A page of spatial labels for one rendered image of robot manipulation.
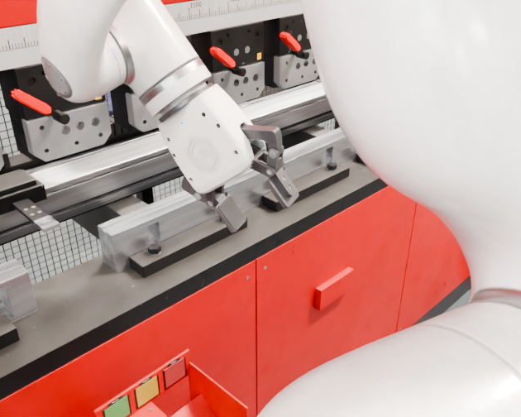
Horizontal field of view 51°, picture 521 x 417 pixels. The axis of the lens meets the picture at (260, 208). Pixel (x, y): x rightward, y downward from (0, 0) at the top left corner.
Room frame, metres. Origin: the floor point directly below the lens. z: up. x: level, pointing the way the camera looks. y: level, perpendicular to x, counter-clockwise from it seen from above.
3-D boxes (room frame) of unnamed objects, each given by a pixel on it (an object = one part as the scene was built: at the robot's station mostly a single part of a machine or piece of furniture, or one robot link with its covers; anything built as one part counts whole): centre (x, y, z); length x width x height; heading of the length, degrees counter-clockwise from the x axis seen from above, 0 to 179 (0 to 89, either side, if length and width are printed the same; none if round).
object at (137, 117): (1.08, 0.22, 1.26); 0.15 x 0.09 x 0.17; 134
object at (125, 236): (1.56, -0.27, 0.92); 1.68 x 0.06 x 0.10; 134
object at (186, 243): (1.06, 0.16, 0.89); 0.30 x 0.05 x 0.03; 134
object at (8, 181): (1.03, 0.51, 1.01); 0.26 x 0.12 x 0.05; 44
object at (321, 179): (1.34, -0.13, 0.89); 0.30 x 0.05 x 0.03; 134
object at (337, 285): (1.28, -0.22, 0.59); 0.15 x 0.02 x 0.07; 134
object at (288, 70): (1.36, -0.07, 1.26); 0.15 x 0.09 x 0.17; 134
